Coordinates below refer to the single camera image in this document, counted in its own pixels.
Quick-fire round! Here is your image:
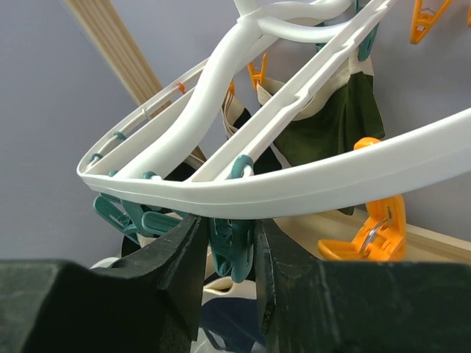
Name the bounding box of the black hanging underwear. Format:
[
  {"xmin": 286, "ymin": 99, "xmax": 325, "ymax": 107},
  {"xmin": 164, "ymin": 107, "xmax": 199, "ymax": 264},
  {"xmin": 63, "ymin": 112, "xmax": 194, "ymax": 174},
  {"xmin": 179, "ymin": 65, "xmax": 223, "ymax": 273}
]
[{"xmin": 153, "ymin": 104, "xmax": 283, "ymax": 182}]

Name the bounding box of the olive green hanging underwear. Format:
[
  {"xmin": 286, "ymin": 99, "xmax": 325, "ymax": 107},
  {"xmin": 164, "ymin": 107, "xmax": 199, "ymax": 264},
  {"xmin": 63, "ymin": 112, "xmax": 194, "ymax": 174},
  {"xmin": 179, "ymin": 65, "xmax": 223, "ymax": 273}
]
[{"xmin": 273, "ymin": 54, "xmax": 386, "ymax": 216}]

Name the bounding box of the wooden drying rack frame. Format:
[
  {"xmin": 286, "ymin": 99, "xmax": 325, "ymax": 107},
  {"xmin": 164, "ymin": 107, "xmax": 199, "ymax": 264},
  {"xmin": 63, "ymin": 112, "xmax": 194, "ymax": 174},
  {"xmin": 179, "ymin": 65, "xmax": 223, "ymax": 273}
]
[{"xmin": 64, "ymin": 0, "xmax": 471, "ymax": 263}]

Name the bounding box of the navy blue underwear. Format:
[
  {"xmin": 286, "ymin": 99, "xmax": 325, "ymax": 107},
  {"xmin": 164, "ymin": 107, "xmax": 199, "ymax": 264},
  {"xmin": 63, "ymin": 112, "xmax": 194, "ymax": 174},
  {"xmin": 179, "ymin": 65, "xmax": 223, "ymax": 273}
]
[{"xmin": 121, "ymin": 209, "xmax": 354, "ymax": 353}]

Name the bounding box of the teal clothes peg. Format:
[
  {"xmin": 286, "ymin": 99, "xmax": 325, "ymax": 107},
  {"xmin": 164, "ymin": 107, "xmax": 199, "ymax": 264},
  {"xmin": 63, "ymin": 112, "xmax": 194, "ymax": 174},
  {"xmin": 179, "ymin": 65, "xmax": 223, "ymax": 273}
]
[{"xmin": 209, "ymin": 218, "xmax": 255, "ymax": 283}]

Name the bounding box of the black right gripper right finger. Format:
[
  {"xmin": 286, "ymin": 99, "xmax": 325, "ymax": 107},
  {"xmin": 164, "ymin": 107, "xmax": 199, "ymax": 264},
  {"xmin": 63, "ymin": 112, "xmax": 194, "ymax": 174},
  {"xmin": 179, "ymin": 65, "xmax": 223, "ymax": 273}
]
[{"xmin": 255, "ymin": 219, "xmax": 470, "ymax": 352}]

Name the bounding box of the orange clothes peg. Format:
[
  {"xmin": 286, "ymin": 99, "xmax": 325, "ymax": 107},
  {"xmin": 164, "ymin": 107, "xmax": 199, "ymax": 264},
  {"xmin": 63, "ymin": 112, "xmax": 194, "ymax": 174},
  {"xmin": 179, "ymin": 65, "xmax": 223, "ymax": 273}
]
[{"xmin": 317, "ymin": 137, "xmax": 408, "ymax": 262}]

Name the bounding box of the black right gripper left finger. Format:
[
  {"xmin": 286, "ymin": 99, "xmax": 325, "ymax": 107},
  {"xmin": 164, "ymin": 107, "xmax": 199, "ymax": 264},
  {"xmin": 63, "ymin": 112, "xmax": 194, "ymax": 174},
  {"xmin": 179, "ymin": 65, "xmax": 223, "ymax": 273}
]
[{"xmin": 1, "ymin": 215, "xmax": 208, "ymax": 352}]

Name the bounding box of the white oval clip hanger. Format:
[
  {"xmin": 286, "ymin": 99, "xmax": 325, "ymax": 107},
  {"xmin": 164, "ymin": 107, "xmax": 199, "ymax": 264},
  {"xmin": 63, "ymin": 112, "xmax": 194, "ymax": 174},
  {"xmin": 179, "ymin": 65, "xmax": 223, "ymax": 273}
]
[{"xmin": 76, "ymin": 0, "xmax": 471, "ymax": 221}]

